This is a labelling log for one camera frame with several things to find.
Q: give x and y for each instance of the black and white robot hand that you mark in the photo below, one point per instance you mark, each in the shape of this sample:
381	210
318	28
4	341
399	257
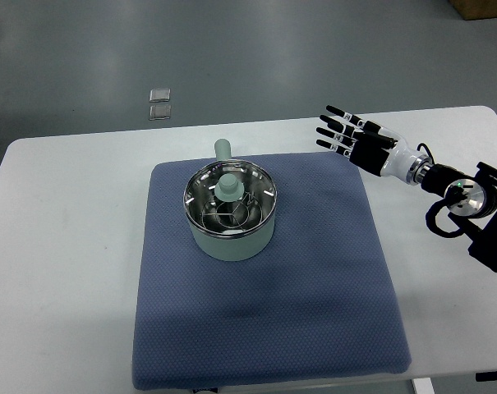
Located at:
372	147

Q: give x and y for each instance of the glass lid green knob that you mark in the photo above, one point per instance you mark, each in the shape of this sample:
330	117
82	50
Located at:
228	181

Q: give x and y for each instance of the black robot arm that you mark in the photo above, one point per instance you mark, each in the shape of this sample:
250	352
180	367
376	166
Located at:
468	207

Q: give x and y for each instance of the green pot steel interior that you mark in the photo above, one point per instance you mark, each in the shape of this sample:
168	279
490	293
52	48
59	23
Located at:
231	246

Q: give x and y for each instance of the blue quilted mat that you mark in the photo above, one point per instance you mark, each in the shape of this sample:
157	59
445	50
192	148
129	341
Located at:
316	302

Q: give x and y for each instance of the brown cardboard box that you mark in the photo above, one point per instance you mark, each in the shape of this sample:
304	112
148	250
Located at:
472	10

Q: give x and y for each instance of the upper metal floor plate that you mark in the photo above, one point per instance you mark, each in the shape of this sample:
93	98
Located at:
160	95

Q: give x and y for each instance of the white table leg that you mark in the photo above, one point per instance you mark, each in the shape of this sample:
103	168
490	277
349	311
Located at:
423	386

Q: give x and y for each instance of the wire steaming rack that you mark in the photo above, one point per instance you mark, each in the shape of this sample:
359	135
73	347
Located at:
240	215

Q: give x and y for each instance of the black table bracket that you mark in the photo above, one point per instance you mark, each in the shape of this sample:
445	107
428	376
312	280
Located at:
486	377

